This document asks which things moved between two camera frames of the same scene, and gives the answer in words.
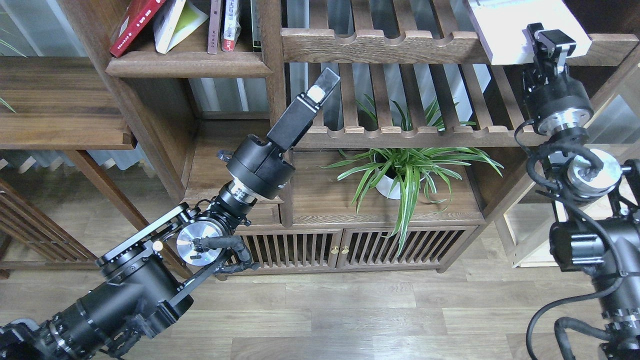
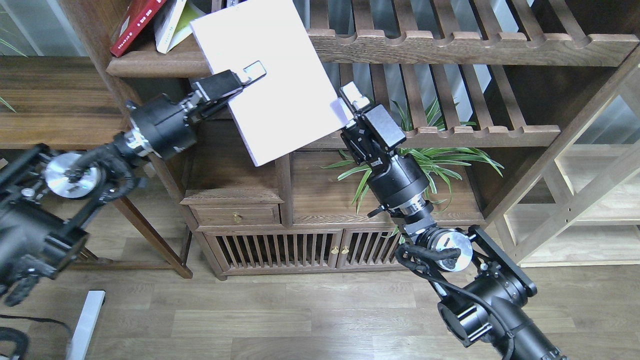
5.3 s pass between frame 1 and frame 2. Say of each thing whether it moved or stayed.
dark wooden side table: stayed
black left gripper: moved
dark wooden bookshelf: stayed
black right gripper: moved
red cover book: stayed
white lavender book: moved
